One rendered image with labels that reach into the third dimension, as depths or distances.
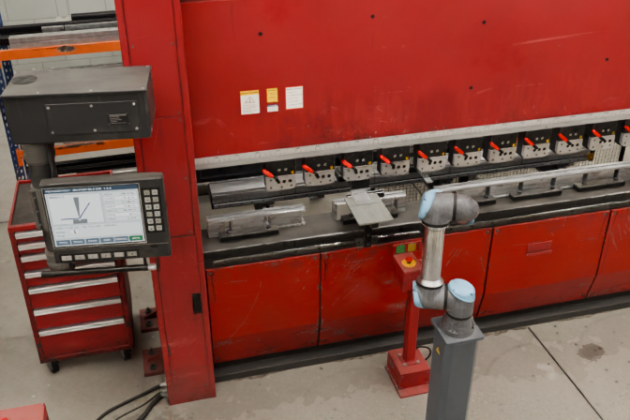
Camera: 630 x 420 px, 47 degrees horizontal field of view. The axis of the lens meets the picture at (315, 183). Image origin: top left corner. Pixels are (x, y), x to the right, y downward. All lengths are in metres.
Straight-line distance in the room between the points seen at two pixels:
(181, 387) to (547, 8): 2.66
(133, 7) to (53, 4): 4.59
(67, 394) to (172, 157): 1.63
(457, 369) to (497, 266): 1.01
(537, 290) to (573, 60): 1.38
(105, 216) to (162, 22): 0.79
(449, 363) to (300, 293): 0.94
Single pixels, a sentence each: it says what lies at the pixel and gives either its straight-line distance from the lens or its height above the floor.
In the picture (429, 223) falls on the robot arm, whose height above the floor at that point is 1.31.
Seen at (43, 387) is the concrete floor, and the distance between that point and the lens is 4.39.
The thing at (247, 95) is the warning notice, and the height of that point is 1.63.
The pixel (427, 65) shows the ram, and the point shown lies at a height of 1.69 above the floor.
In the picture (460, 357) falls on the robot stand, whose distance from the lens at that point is 3.37.
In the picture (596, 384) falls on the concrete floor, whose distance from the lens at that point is 4.42.
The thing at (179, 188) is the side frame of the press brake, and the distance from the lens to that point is 3.31.
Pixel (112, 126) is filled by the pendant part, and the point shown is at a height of 1.81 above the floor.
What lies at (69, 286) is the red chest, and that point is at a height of 0.61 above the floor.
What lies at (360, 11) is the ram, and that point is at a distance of 3.39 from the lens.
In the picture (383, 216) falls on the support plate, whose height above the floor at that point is 1.00.
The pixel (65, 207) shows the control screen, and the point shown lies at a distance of 2.90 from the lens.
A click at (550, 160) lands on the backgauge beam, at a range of 4.55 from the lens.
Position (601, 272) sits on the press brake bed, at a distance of 4.70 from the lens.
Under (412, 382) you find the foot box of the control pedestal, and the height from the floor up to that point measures 0.05.
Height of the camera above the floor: 2.93
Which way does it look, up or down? 29 degrees down
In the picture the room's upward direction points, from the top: straight up
